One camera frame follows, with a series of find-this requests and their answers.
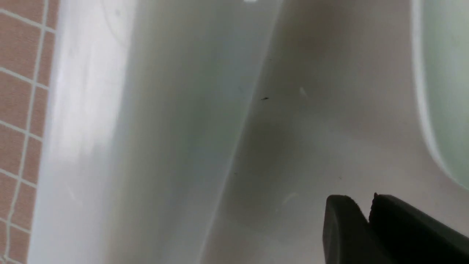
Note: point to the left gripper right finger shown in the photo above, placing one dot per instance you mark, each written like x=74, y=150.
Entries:
x=412, y=236

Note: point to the large white plastic tub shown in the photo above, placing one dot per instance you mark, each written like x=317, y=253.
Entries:
x=213, y=131

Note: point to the bottom white plate in tub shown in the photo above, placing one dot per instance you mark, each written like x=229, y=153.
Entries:
x=440, y=58

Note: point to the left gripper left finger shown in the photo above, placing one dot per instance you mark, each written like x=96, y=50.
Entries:
x=347, y=237

